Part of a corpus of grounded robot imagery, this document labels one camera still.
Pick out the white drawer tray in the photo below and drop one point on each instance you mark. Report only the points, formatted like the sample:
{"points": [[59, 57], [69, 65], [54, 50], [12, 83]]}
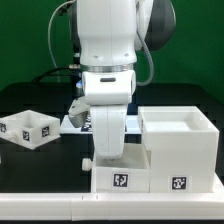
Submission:
{"points": [[130, 173], [29, 129]]}

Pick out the large white drawer box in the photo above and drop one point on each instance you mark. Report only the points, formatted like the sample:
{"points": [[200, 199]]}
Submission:
{"points": [[182, 145]]}

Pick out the black camera on stand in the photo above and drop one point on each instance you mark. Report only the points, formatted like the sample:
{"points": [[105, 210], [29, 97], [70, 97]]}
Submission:
{"points": [[74, 63]]}

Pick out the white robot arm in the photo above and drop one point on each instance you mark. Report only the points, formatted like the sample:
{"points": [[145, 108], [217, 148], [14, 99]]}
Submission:
{"points": [[108, 34]]}

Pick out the white drawer front tray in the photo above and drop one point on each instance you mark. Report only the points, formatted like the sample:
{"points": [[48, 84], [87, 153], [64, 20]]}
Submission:
{"points": [[130, 173]]}

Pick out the white L-shaped boundary frame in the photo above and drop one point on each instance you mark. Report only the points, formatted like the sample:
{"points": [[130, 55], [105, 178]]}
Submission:
{"points": [[114, 206]]}

